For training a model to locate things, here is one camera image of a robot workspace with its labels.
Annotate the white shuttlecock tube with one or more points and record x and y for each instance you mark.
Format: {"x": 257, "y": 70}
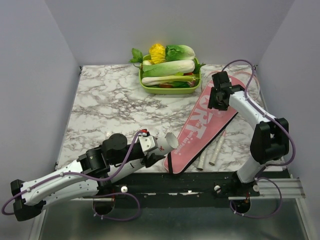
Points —
{"x": 166, "y": 144}

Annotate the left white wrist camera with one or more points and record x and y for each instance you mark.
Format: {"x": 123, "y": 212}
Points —
{"x": 148, "y": 143}

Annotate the green vegetable basket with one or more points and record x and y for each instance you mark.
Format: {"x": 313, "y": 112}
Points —
{"x": 172, "y": 88}

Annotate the dark green lettuce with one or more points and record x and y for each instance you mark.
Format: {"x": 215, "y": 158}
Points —
{"x": 178, "y": 53}

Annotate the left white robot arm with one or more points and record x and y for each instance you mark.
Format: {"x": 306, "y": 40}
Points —
{"x": 92, "y": 173}

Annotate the pink racket bag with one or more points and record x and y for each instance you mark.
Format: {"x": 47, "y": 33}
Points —
{"x": 202, "y": 127}

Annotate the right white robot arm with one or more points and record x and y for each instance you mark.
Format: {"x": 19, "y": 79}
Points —
{"x": 270, "y": 141}

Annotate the yellow leafy vegetable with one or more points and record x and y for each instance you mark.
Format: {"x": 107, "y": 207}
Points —
{"x": 157, "y": 53}

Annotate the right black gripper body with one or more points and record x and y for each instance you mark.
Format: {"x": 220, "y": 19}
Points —
{"x": 216, "y": 104}

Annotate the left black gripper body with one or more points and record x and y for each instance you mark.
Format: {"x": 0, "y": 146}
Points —
{"x": 150, "y": 159}

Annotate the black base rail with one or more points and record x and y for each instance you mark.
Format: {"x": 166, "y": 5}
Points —
{"x": 185, "y": 190}

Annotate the white green napa cabbage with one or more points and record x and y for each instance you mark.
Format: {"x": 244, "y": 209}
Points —
{"x": 168, "y": 68}

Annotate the white green celery stalk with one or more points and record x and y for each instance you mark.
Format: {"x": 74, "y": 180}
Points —
{"x": 152, "y": 81}

